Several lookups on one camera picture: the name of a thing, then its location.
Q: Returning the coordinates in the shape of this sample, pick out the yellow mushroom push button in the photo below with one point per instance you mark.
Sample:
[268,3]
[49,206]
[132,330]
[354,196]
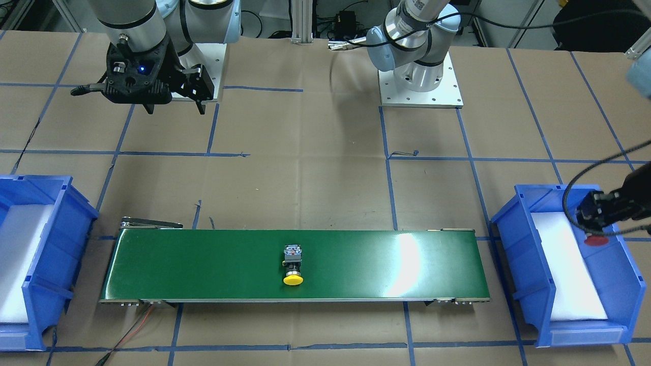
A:
[292,262]

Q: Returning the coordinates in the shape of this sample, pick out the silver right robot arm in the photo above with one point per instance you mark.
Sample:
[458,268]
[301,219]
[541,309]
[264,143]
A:
[143,24]

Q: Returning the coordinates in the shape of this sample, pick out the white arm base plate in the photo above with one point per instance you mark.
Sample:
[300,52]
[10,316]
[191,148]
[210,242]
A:
[213,57]
[416,85]

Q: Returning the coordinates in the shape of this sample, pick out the blue plastic bin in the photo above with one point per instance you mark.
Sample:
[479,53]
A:
[618,281]
[47,288]

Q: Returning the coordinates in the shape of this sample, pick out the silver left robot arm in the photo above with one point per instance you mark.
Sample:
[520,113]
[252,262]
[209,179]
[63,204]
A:
[410,51]

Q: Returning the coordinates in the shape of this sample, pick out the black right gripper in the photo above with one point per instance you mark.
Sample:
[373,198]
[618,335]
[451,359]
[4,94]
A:
[175,65]

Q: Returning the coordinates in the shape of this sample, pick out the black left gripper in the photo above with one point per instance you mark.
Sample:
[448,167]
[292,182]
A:
[612,206]

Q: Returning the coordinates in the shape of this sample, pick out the aluminium frame post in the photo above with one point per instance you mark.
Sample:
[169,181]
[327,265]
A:
[301,21]

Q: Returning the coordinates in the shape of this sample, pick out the red mushroom push button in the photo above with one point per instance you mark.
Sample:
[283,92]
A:
[594,240]

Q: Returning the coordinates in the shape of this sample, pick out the green conveyor belt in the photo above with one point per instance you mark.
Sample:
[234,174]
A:
[243,266]

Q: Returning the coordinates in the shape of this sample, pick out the white foam pad bin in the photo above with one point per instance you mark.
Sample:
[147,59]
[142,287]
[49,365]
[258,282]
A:
[20,237]
[576,297]

